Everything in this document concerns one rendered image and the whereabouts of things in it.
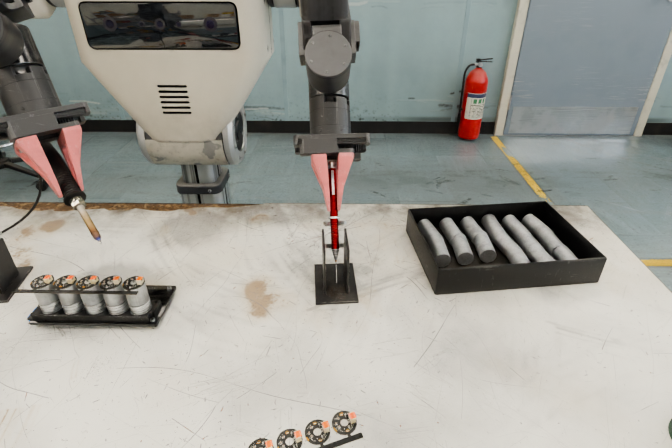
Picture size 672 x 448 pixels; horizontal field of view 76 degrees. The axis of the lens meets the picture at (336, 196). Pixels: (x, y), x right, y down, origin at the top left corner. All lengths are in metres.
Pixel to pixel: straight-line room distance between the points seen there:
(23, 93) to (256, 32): 0.44
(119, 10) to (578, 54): 2.96
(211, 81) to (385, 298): 0.56
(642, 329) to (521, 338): 0.16
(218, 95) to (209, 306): 0.47
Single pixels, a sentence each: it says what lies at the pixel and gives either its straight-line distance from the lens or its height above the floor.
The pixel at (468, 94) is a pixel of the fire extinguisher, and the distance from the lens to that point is 3.11.
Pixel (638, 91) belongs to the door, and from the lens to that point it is 3.72.
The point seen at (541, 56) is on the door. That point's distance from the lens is 3.33.
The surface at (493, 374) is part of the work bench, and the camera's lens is 0.55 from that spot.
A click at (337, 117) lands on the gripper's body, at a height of 0.97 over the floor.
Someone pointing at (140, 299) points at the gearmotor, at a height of 0.79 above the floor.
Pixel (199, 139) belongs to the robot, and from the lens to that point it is 0.97.
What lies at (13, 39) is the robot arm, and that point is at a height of 1.08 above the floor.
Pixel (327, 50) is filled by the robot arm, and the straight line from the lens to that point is 0.54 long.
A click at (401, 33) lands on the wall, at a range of 3.09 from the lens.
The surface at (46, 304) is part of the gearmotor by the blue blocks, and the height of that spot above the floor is 0.79.
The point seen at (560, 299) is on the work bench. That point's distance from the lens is 0.67.
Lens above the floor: 1.16
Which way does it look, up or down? 29 degrees down
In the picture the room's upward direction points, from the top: straight up
